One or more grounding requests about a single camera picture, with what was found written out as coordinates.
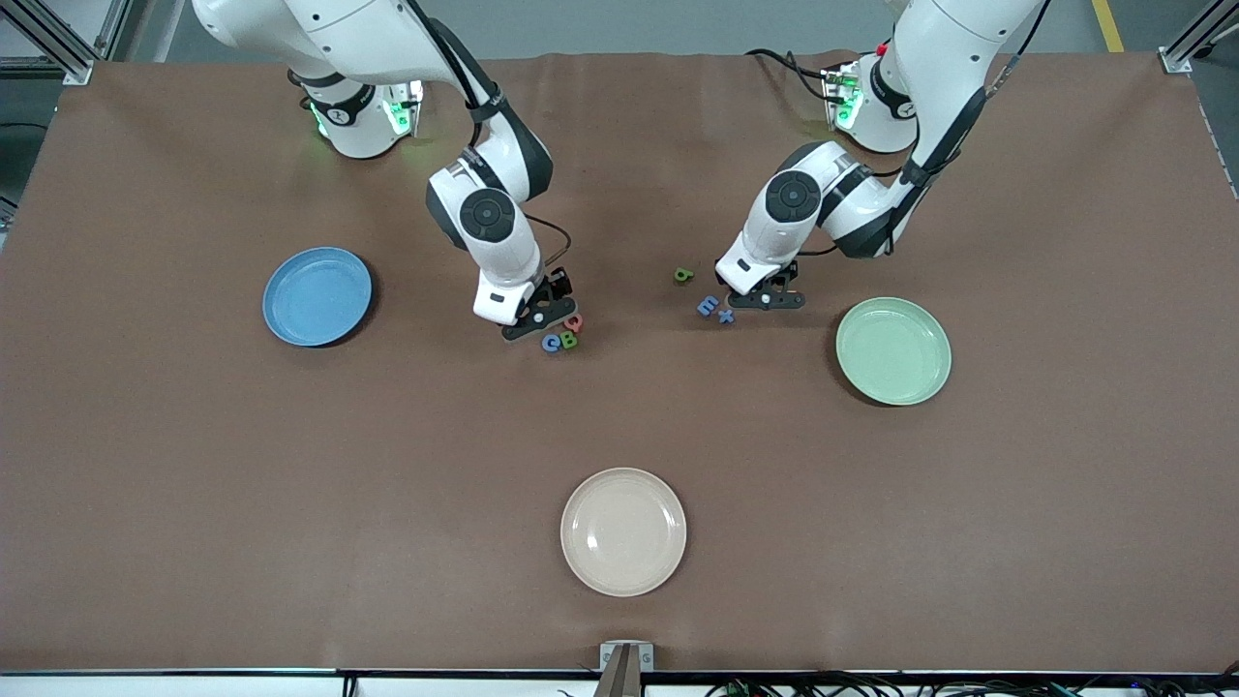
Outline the aluminium frame profile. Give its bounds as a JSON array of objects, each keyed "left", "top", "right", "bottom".
[
  {"left": 1160, "top": 0, "right": 1239, "bottom": 75},
  {"left": 0, "top": 0, "right": 146, "bottom": 86}
]

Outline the black left arm base cable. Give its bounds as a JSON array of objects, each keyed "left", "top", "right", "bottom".
[{"left": 743, "top": 46, "right": 835, "bottom": 103}]

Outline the grey metal camera bracket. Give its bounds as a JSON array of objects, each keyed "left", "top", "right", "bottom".
[{"left": 599, "top": 641, "right": 655, "bottom": 697}]

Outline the brown table mat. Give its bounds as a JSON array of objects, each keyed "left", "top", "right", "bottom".
[{"left": 0, "top": 50, "right": 1239, "bottom": 675}]

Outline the blue plate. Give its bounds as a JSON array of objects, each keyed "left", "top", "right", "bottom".
[{"left": 262, "top": 246, "right": 374, "bottom": 349}]

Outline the green plate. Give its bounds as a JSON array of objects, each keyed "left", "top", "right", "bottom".
[{"left": 835, "top": 296, "right": 953, "bottom": 407}]

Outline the cream plate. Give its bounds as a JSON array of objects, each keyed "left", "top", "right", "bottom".
[{"left": 559, "top": 467, "right": 688, "bottom": 598}]

